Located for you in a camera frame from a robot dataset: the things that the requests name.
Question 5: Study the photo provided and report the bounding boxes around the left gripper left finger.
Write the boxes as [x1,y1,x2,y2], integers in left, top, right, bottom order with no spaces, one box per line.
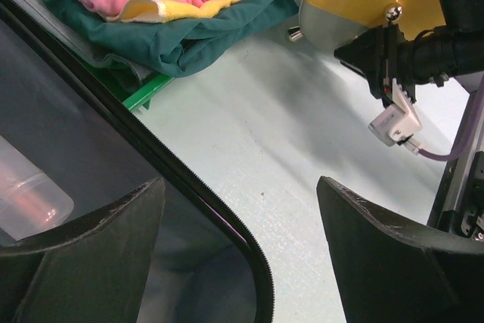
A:
[1,178,165,322]

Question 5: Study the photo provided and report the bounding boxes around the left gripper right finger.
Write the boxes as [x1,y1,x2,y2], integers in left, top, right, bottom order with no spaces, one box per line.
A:
[317,176,483,322]

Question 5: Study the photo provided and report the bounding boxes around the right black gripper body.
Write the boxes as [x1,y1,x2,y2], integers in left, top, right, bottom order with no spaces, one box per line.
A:
[370,24,459,107]

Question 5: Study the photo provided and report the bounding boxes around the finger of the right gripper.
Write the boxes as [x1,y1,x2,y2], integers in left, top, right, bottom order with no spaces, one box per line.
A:
[334,26,385,89]

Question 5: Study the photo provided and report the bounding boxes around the white cylinder with orange-yellow face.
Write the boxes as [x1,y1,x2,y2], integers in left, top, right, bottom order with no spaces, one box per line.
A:
[287,0,455,55]

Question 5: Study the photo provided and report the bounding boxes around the clear plastic bottle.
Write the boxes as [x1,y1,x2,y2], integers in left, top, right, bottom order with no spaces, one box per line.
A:
[1,138,74,241]

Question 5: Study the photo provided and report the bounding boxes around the pink and teal kids suitcase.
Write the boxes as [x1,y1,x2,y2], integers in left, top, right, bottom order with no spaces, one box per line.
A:
[1,0,274,322]

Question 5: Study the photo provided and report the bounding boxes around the dark green shorts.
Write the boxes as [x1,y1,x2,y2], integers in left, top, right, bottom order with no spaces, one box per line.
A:
[43,0,298,78]

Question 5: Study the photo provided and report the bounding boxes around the green plastic tray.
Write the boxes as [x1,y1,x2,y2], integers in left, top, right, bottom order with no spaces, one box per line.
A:
[81,0,299,112]

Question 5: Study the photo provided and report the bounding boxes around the light blue denim cloth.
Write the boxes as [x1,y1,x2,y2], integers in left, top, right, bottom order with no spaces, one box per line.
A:
[13,0,153,81]

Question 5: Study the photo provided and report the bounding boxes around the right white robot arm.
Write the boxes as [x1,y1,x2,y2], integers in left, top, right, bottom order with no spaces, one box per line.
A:
[334,0,483,241]

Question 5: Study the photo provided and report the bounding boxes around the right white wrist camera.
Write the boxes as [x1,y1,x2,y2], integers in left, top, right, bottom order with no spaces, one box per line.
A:
[368,78,423,154]

